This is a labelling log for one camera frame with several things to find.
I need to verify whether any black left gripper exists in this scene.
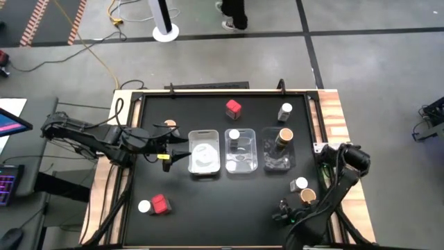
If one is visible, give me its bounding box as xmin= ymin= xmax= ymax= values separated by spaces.
xmin=133 ymin=128 xmax=192 ymax=160

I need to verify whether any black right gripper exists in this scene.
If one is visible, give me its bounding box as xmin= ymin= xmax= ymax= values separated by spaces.
xmin=272 ymin=198 xmax=307 ymax=225

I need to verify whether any white opaque plastic bin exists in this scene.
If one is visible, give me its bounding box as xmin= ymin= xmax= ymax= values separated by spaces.
xmin=187 ymin=129 xmax=221 ymax=176

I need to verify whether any white-lidded spice jar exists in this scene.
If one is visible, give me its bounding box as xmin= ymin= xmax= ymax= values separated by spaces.
xmin=228 ymin=128 xmax=241 ymax=150
xmin=289 ymin=176 xmax=309 ymax=194
xmin=137 ymin=199 xmax=153 ymax=214
xmin=277 ymin=102 xmax=293 ymax=122

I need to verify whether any red-lidded spice tin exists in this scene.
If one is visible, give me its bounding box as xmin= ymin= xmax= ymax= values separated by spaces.
xmin=225 ymin=99 xmax=243 ymax=121
xmin=149 ymin=193 xmax=173 ymax=215

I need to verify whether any smoky grey transparent bin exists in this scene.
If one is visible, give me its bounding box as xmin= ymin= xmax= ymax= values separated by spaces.
xmin=262 ymin=126 xmax=296 ymax=173

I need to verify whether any clear plastic bin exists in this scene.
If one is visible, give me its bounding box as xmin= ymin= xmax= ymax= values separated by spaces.
xmin=224 ymin=128 xmax=259 ymax=174

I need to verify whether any black flat bar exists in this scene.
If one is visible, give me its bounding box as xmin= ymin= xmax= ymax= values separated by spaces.
xmin=164 ymin=81 xmax=250 ymax=90

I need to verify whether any white and black pole stand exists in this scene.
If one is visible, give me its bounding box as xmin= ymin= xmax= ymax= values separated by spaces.
xmin=148 ymin=0 xmax=180 ymax=43

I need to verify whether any wooden table border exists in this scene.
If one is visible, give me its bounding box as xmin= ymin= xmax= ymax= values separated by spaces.
xmin=78 ymin=88 xmax=377 ymax=250

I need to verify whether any black desk support bar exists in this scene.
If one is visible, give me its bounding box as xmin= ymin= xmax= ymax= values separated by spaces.
xmin=34 ymin=172 xmax=92 ymax=204

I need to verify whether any grey desk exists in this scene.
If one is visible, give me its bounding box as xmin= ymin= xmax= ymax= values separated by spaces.
xmin=0 ymin=96 xmax=59 ymax=250

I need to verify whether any person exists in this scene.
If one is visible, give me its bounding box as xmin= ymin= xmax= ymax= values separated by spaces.
xmin=214 ymin=0 xmax=249 ymax=32

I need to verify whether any computer monitor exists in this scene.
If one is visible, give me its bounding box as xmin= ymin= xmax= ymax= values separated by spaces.
xmin=0 ymin=107 xmax=34 ymax=138

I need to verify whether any white paper sheet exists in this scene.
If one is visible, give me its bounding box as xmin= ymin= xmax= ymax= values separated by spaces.
xmin=0 ymin=98 xmax=28 ymax=150

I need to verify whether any orange-striped black floor mat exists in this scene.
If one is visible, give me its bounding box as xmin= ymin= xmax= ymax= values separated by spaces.
xmin=0 ymin=0 xmax=87 ymax=48

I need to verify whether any backlit keyboard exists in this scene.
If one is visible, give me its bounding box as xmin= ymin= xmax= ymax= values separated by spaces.
xmin=0 ymin=164 xmax=25 ymax=208

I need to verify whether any black equipment cart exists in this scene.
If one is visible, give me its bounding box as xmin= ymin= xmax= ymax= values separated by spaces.
xmin=411 ymin=96 xmax=444 ymax=142

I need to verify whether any black computer mouse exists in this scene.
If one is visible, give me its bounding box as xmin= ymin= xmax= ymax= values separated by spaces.
xmin=0 ymin=227 xmax=24 ymax=250

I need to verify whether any red and black device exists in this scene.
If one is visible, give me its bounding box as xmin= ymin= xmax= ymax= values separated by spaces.
xmin=0 ymin=49 xmax=10 ymax=78

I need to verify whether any black frame strut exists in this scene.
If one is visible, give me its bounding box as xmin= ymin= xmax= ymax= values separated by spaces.
xmin=334 ymin=208 xmax=369 ymax=246
xmin=82 ymin=165 xmax=137 ymax=248

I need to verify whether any yellow floor cable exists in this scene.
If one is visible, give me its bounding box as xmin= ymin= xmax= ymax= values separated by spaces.
xmin=51 ymin=0 xmax=121 ymax=90

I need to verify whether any white floor cable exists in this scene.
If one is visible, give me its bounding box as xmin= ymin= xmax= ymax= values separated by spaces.
xmin=119 ymin=0 xmax=181 ymax=22

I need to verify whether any yellow extension cord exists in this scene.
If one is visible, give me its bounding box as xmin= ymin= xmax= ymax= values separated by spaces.
xmin=106 ymin=0 xmax=124 ymax=27

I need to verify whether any black floor cable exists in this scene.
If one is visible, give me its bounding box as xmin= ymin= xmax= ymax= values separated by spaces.
xmin=9 ymin=30 xmax=128 ymax=74

